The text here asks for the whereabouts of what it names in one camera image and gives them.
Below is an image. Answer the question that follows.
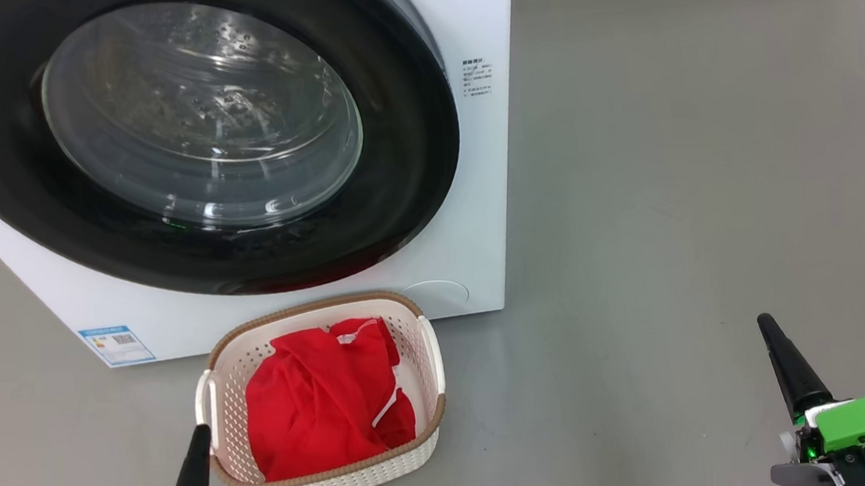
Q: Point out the red garment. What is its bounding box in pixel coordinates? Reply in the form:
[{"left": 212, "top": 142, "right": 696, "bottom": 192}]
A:
[{"left": 239, "top": 314, "right": 420, "bottom": 484}]

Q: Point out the cream perforated basket brown rim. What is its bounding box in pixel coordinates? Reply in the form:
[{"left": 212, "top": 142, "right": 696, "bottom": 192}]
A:
[{"left": 186, "top": 286, "right": 455, "bottom": 486}]

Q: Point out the blue energy label sticker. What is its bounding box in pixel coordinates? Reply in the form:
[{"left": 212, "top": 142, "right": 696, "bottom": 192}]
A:
[{"left": 77, "top": 322, "right": 157, "bottom": 370}]

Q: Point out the round white filter cover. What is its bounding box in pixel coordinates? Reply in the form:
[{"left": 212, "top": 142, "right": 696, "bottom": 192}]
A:
[{"left": 401, "top": 276, "right": 472, "bottom": 318}]

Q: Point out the white front-load washing machine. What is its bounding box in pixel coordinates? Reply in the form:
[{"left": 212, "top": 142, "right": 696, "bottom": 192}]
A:
[{"left": 0, "top": 0, "right": 544, "bottom": 378}]

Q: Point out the black-rimmed glass washer door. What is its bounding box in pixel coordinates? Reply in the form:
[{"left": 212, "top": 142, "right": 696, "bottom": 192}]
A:
[{"left": 0, "top": 0, "right": 473, "bottom": 317}]

